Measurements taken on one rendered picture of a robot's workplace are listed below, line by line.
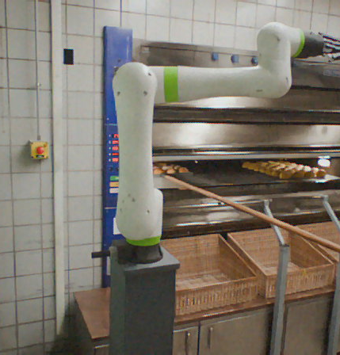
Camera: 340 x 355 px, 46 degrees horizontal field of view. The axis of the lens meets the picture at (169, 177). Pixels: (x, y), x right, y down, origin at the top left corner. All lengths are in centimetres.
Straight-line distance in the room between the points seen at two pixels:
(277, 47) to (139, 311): 97
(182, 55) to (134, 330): 172
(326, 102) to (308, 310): 150
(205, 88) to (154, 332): 86
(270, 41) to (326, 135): 203
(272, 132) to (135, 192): 193
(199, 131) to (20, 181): 115
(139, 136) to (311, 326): 208
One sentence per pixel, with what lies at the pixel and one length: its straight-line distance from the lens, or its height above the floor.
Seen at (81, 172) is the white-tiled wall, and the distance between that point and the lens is 244.
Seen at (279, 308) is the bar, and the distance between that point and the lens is 261.
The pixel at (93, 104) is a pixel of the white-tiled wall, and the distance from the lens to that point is 242.
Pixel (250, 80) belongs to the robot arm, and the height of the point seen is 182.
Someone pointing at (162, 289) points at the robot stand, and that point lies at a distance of 145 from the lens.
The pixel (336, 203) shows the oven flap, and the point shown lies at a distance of 352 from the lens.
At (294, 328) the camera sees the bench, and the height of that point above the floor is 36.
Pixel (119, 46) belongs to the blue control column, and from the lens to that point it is 244.
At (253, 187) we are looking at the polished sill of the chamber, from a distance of 296.
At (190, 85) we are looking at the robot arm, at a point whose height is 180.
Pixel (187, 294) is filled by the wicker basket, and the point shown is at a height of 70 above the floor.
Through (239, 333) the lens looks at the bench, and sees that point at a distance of 259.
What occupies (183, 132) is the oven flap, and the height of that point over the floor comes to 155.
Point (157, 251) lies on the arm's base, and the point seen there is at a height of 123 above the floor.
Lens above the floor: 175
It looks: 11 degrees down
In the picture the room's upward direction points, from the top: 2 degrees clockwise
